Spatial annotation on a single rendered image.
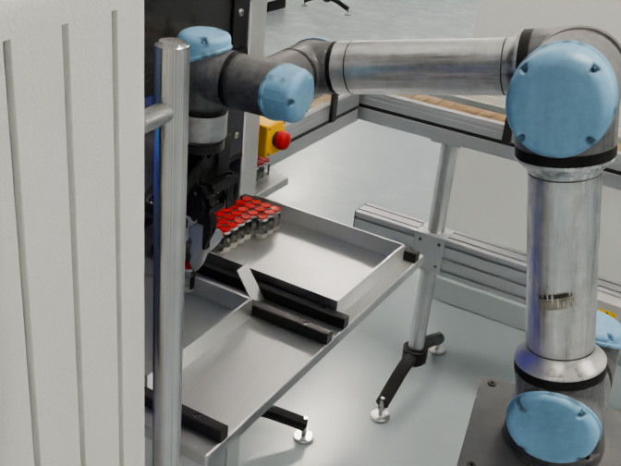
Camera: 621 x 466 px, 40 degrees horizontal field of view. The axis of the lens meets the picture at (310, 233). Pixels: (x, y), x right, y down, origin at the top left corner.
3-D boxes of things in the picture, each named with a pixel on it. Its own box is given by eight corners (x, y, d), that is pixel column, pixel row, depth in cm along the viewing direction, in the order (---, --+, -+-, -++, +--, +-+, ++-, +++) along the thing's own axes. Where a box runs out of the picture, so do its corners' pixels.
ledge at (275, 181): (204, 184, 190) (204, 177, 189) (237, 167, 200) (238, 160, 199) (257, 202, 184) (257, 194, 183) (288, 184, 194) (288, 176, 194)
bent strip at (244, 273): (234, 300, 144) (236, 269, 142) (244, 293, 147) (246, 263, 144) (306, 328, 138) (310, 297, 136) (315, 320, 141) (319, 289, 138)
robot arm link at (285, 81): (329, 57, 117) (259, 41, 121) (294, 75, 108) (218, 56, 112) (322, 111, 121) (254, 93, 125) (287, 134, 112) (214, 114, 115)
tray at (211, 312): (-22, 314, 134) (-25, 295, 132) (94, 253, 154) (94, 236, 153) (147, 396, 120) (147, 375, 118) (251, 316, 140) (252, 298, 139)
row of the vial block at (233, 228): (208, 255, 157) (209, 232, 155) (262, 222, 171) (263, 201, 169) (218, 259, 156) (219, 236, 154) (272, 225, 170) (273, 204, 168)
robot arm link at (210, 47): (218, 44, 111) (163, 31, 114) (214, 124, 116) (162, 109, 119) (248, 32, 117) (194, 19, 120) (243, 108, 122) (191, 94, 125)
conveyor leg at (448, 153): (394, 364, 271) (430, 136, 237) (406, 351, 278) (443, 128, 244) (420, 374, 267) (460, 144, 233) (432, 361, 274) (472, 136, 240)
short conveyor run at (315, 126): (220, 199, 188) (223, 131, 181) (164, 180, 195) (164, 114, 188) (361, 122, 243) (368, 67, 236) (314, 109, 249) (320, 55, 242)
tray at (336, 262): (173, 255, 156) (174, 239, 154) (253, 209, 176) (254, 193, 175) (335, 319, 142) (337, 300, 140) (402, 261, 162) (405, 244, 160)
